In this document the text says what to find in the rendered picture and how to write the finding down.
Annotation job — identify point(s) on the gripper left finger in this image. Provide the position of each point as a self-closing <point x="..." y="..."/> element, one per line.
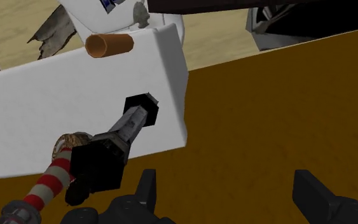
<point x="146" y="189"/>

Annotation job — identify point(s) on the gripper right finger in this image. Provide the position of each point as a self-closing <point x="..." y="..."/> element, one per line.
<point x="312" y="195"/>

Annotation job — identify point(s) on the red white striped stick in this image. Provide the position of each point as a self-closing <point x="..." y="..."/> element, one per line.
<point x="53" y="180"/>

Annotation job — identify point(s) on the white toilet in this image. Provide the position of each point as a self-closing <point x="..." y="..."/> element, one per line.
<point x="57" y="102"/>

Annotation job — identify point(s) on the brown cardboard tube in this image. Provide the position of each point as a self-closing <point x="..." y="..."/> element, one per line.
<point x="116" y="43"/>

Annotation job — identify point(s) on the grey ragged cloth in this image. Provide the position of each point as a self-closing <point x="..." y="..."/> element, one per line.
<point x="54" y="32"/>

